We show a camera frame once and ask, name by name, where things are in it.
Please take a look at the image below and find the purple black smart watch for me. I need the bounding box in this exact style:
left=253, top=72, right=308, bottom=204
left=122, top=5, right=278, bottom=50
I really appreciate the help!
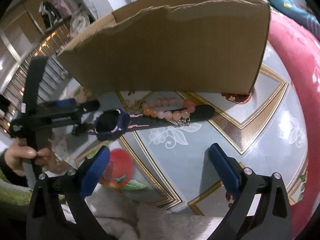
left=72, top=105, right=215, bottom=141

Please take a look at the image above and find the orange pink bead bracelet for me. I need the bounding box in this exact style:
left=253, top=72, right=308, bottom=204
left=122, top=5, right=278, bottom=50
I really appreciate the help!
left=141, top=97, right=196, bottom=127

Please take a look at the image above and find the person's left hand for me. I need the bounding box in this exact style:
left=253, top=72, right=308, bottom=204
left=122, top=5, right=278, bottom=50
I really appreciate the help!
left=4, top=139, right=56, bottom=176

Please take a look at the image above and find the stair railing with lights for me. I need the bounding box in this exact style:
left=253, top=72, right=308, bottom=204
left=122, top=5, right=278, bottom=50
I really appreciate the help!
left=1, top=18, right=71, bottom=133

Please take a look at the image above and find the white fluffy garment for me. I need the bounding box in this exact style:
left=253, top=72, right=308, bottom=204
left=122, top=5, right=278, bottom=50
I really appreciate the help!
left=85, top=185, right=222, bottom=239

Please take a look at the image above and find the brown cardboard box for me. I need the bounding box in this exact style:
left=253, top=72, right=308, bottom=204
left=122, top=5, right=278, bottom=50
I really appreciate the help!
left=57, top=0, right=271, bottom=95

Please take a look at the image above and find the red floral bed quilt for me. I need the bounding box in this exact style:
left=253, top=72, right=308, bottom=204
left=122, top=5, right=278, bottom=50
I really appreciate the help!
left=268, top=12, right=319, bottom=238

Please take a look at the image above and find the teal patterned pillow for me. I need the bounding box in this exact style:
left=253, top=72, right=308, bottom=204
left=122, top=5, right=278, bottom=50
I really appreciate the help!
left=268, top=0, right=320, bottom=40

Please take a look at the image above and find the gold chain necklace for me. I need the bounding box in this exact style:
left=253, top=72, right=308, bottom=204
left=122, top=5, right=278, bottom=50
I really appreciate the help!
left=122, top=94, right=148, bottom=113

